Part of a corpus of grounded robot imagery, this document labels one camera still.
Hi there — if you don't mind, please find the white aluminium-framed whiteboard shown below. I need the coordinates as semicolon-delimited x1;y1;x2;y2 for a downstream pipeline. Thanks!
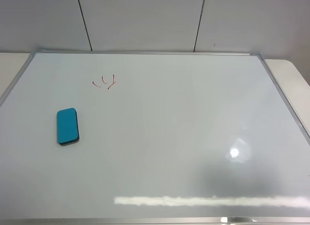
0;51;310;225

